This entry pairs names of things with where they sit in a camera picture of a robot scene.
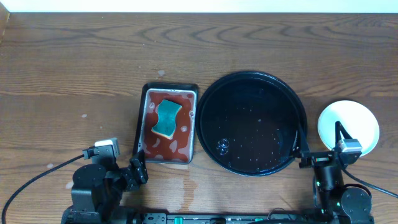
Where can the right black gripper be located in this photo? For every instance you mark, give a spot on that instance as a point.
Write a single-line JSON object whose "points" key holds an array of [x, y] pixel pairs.
{"points": [[300, 149]]}

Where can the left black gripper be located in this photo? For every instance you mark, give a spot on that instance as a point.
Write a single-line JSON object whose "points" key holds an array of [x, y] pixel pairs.
{"points": [[134, 173]]}

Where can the pale green plate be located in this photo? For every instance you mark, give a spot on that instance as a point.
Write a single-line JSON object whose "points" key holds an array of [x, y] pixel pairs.
{"points": [[358, 121]]}

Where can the green yellow sponge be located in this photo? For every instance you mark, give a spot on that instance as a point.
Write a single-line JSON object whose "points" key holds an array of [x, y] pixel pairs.
{"points": [[166, 124]]}

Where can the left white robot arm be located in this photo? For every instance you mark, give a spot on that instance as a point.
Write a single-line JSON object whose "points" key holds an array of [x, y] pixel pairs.
{"points": [[104, 201]]}

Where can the rectangular tray with red water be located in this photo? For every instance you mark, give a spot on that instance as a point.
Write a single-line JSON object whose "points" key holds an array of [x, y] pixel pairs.
{"points": [[179, 149]]}

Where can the round black tray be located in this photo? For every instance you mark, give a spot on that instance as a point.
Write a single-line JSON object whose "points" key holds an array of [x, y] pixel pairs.
{"points": [[251, 123]]}

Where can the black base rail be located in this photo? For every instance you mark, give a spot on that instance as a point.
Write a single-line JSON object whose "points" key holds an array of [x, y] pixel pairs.
{"points": [[202, 218]]}

